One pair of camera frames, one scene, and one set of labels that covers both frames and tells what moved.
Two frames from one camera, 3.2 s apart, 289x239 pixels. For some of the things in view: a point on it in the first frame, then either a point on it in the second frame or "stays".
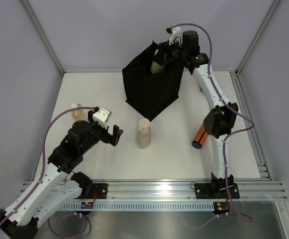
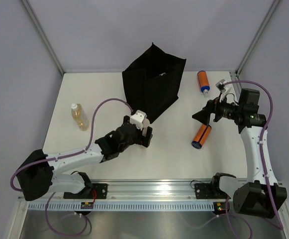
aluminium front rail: (170, 189) stays
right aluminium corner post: (257, 36) stays
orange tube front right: (200, 137) stays
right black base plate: (216, 190) stays
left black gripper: (117, 132) -> (142, 140)
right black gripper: (161, 46) -> (204, 116)
